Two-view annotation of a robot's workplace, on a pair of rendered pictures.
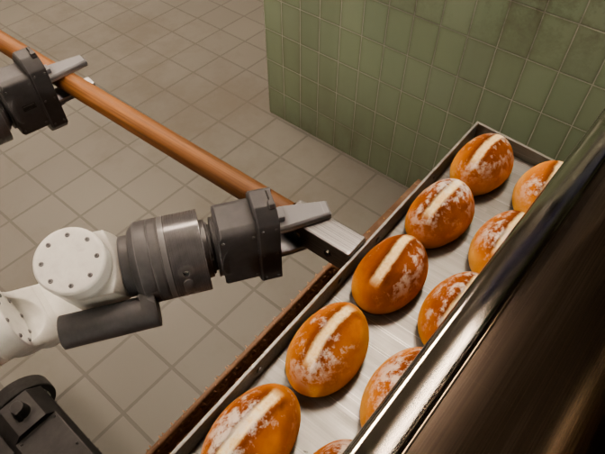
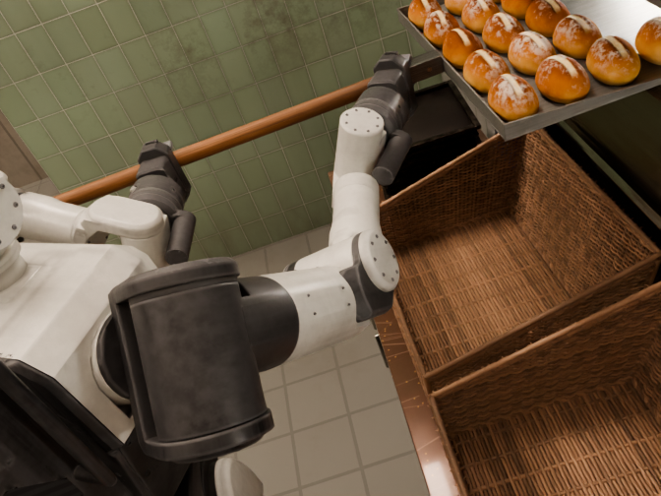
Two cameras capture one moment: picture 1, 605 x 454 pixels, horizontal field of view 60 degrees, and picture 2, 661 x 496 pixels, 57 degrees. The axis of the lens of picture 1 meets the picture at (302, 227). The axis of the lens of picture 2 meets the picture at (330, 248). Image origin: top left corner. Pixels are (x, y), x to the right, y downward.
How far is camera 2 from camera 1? 0.82 m
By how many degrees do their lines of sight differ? 28
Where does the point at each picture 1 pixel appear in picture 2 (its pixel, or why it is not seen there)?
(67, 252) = (357, 119)
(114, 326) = (400, 150)
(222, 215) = (381, 78)
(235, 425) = (509, 82)
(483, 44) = (270, 79)
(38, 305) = not seen: hidden behind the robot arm
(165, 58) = not seen: outside the picture
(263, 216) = (398, 60)
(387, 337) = not seen: hidden behind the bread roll
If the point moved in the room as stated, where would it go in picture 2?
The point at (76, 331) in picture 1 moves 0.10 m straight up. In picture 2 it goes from (390, 162) to (375, 103)
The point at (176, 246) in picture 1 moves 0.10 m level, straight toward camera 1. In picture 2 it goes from (384, 96) to (447, 91)
